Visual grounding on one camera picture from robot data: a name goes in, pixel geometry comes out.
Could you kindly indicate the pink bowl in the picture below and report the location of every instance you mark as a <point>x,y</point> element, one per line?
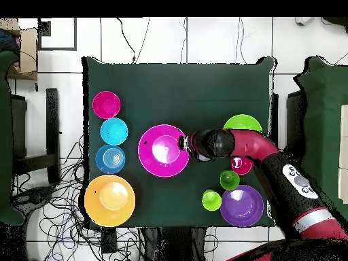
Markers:
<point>152,163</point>

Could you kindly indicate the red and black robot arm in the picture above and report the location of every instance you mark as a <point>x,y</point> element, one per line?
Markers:
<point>255,144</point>

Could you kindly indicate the dark green table cloth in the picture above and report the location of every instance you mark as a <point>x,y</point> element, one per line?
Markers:
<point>326,95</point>
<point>176,95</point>
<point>5,136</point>

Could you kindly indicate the dark green cup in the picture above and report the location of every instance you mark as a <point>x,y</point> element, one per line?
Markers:
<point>229,180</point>

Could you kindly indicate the green bowl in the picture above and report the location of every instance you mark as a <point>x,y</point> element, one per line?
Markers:
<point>242,122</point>

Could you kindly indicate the light green cup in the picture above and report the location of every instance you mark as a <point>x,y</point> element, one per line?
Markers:
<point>211,201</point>

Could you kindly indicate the turquoise bowl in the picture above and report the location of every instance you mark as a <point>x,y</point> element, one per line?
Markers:
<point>114,131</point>

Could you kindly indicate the red cup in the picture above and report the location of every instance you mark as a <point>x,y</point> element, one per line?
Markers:
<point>244,169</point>

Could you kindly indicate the translucent blue bowl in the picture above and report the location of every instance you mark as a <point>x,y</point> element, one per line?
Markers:
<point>110,159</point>

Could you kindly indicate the red bowl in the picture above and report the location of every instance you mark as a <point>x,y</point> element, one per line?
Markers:
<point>106,105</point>

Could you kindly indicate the purple bowl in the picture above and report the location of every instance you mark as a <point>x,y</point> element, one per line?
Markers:
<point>242,206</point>

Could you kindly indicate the orange bowl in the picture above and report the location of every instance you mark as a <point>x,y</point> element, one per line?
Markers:
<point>108,216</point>

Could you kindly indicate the cardboard box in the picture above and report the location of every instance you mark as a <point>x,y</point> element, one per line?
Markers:
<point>28,54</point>

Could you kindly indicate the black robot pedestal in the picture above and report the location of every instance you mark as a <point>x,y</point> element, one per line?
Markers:
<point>176,244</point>

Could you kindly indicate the black stand frame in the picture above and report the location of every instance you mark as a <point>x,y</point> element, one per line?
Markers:
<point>53,122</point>
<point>295,114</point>

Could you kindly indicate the dark grey pedestal leg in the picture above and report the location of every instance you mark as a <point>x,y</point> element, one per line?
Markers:
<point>35,197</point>

